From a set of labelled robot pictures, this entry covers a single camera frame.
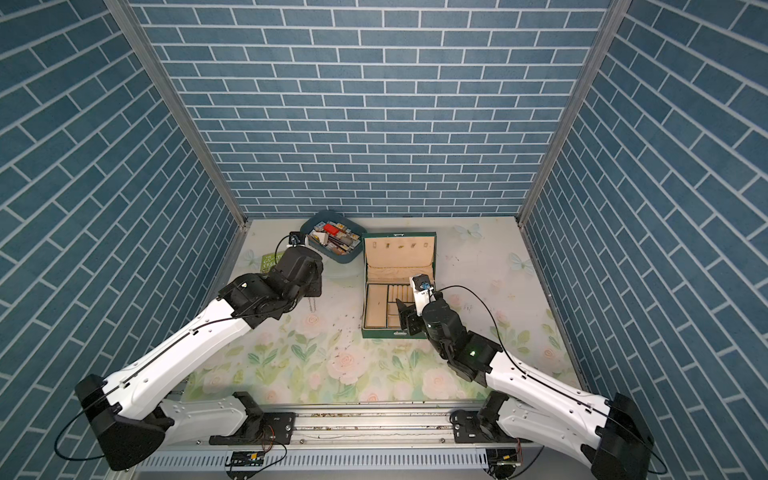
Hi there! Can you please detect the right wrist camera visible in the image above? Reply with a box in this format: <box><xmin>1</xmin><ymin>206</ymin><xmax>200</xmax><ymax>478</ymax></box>
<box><xmin>410</xmin><ymin>274</ymin><xmax>434</xmax><ymax>303</ymax></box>

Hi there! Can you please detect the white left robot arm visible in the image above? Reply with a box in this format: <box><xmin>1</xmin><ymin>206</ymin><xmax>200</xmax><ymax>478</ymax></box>
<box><xmin>75</xmin><ymin>246</ymin><xmax>323</xmax><ymax>471</ymax></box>

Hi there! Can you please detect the green illustrated book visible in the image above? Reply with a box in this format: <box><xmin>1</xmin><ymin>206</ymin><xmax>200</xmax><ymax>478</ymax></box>
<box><xmin>259</xmin><ymin>251</ymin><xmax>283</xmax><ymax>274</ymax></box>

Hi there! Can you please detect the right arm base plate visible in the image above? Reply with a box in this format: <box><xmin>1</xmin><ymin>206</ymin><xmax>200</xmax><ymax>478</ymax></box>
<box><xmin>449</xmin><ymin>391</ymin><xmax>519</xmax><ymax>444</ymax></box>

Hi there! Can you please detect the teal storage bin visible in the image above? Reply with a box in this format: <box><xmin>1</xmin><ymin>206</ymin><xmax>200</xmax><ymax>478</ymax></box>
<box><xmin>300</xmin><ymin>210</ymin><xmax>367</xmax><ymax>264</ymax></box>

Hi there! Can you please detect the aluminium left corner post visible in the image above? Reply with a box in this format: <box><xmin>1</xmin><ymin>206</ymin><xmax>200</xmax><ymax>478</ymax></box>
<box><xmin>104</xmin><ymin>0</ymin><xmax>250</xmax><ymax>230</ymax></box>

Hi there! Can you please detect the small green circuit board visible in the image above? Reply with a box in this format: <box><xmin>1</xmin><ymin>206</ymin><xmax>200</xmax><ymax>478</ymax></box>
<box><xmin>225</xmin><ymin>451</ymin><xmax>265</xmax><ymax>470</ymax></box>

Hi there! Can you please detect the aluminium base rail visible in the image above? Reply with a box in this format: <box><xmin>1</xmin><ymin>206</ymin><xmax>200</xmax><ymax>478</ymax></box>
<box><xmin>117</xmin><ymin>402</ymin><xmax>558</xmax><ymax>479</ymax></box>

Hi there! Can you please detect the red box in bin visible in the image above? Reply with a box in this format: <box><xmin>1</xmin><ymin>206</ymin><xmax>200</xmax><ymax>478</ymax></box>
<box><xmin>323</xmin><ymin>223</ymin><xmax>340</xmax><ymax>236</ymax></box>

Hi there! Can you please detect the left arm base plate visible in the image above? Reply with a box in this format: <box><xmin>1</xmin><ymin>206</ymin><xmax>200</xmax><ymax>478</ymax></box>
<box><xmin>209</xmin><ymin>391</ymin><xmax>296</xmax><ymax>446</ymax></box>

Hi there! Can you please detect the floral table mat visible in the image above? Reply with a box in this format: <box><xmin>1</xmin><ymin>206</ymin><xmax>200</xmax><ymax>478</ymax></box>
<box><xmin>183</xmin><ymin>217</ymin><xmax>579</xmax><ymax>405</ymax></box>

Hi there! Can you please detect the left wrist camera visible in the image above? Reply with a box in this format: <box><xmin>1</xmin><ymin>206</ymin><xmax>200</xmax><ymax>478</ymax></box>
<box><xmin>288</xmin><ymin>231</ymin><xmax>306</xmax><ymax>246</ymax></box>

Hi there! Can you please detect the green jewelry box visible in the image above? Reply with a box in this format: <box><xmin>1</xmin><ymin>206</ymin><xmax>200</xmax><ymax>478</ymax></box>
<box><xmin>361</xmin><ymin>232</ymin><xmax>437</xmax><ymax>339</ymax></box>

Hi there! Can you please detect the aluminium corner post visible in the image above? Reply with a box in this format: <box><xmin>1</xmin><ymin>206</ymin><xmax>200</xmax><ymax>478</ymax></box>
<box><xmin>104</xmin><ymin>0</ymin><xmax>250</xmax><ymax>230</ymax></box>
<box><xmin>517</xmin><ymin>0</ymin><xmax>632</xmax><ymax>228</ymax></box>

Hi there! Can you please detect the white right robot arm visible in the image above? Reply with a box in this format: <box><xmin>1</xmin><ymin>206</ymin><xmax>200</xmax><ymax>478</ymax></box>
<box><xmin>396</xmin><ymin>291</ymin><xmax>654</xmax><ymax>479</ymax></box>

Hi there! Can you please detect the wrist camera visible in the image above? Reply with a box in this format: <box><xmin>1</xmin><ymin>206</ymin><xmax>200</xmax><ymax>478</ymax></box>
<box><xmin>410</xmin><ymin>274</ymin><xmax>434</xmax><ymax>303</ymax></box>
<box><xmin>288</xmin><ymin>231</ymin><xmax>306</xmax><ymax>246</ymax></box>

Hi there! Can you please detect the aluminium right corner post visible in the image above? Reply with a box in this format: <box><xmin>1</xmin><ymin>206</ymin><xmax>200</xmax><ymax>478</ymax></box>
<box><xmin>517</xmin><ymin>0</ymin><xmax>632</xmax><ymax>228</ymax></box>

